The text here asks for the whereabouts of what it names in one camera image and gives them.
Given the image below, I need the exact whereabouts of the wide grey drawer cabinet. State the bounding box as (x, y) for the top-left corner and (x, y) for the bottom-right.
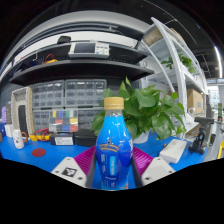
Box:
(31, 107), (104, 133)

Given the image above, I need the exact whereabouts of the small white box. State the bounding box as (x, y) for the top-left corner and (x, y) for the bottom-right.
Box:
(4, 123), (14, 138)

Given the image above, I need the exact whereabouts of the long white light bar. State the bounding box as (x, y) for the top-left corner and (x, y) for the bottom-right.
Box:
(14, 30), (139, 65)

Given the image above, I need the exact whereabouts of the purple bag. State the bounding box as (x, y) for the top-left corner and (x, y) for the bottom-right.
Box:
(0, 105), (8, 124)

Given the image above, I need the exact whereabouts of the dark grey upright box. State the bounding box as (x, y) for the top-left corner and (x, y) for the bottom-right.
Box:
(5, 101), (13, 125)

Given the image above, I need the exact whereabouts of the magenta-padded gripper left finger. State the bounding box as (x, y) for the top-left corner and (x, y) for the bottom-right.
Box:
(50, 145), (98, 188)

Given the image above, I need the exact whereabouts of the black box with white label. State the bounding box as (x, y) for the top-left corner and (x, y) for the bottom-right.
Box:
(49, 132), (75, 147)

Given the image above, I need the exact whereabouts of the black rectangular speaker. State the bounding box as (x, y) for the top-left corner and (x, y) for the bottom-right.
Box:
(18, 104), (29, 134)

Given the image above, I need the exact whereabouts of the white shelf unit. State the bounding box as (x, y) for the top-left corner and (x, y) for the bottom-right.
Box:
(136, 17), (209, 134)

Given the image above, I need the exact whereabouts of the yellow multimeter with red leads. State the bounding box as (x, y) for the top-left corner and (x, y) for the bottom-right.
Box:
(29, 128), (53, 143)

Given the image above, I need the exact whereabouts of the grey small-parts drawer cabinet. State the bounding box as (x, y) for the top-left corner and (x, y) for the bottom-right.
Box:
(31, 79), (65, 109)
(64, 78), (108, 108)

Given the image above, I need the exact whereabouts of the green potted plant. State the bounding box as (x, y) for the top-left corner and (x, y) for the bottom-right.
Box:
(90, 76), (188, 144)

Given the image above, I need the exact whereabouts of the black stand device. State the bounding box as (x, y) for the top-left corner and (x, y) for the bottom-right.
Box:
(188, 116), (215, 155)

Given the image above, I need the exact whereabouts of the small black rounded device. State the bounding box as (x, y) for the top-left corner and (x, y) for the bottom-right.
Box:
(56, 35), (72, 45)

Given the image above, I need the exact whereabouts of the black zip case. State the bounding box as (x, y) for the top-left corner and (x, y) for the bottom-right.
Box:
(73, 129), (98, 148)

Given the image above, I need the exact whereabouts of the dark grey wall shelf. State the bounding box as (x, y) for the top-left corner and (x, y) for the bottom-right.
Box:
(9, 59), (155, 87)

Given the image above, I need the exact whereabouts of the clear organiser with coloured parts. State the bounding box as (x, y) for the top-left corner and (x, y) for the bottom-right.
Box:
(48, 109), (80, 133)

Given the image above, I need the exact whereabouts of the white mug with brown handle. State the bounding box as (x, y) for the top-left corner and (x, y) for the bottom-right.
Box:
(12, 128), (29, 150)

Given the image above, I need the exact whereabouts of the white flat block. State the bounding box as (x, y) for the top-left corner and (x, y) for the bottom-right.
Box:
(158, 138), (188, 164)

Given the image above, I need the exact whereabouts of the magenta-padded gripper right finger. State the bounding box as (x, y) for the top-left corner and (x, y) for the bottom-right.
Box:
(130, 146), (176, 188)

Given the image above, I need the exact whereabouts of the beige dotted open case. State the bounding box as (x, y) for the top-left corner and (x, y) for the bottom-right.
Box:
(10, 86), (35, 136)

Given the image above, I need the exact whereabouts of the blue drink bottle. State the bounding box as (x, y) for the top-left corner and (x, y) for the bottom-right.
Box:
(95, 96), (134, 191)

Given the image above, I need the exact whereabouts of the yellow meter with red cables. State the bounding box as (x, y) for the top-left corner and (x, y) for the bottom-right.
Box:
(43, 53), (59, 65)

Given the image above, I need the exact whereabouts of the flat round red coaster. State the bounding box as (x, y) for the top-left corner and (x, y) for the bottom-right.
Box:
(31, 147), (47, 158)

